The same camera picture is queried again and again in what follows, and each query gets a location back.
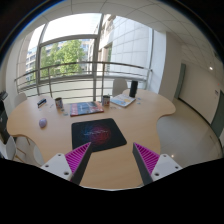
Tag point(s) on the white chair behind table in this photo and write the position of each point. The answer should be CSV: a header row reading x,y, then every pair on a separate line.
x,y
119,85

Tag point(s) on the white chair near left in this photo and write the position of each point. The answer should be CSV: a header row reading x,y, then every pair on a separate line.
x,y
15,149

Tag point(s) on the black mouse pad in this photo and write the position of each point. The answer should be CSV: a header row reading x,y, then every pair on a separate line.
x,y
103,134

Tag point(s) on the lilac computer mouse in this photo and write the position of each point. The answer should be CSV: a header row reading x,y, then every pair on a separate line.
x,y
42,122

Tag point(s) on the right patterned mug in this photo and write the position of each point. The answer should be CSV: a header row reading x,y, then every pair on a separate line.
x,y
106,100

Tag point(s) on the small dark box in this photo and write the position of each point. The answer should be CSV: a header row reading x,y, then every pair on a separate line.
x,y
41,102

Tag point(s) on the light blue booklet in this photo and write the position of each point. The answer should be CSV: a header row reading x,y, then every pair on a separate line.
x,y
122,100

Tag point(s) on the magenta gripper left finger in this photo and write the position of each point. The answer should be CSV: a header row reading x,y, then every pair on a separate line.
x,y
70,166

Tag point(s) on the patterned mug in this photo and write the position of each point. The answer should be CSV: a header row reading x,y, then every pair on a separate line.
x,y
106,100
59,103

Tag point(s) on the black cylindrical speaker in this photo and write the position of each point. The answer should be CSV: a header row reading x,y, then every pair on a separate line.
x,y
133,89

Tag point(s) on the left patterned mug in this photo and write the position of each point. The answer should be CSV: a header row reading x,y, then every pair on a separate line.
x,y
59,103

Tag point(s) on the dark green door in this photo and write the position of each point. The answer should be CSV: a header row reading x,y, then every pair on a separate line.
x,y
180,80

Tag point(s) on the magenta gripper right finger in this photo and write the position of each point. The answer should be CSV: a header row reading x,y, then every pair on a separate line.
x,y
153,166

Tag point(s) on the white chair far left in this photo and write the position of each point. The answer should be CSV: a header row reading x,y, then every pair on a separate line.
x,y
19,99

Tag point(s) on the metal balcony railing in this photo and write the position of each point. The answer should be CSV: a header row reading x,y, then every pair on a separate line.
x,y
79,80

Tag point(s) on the red blue magazine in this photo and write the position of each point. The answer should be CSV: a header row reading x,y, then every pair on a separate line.
x,y
84,108

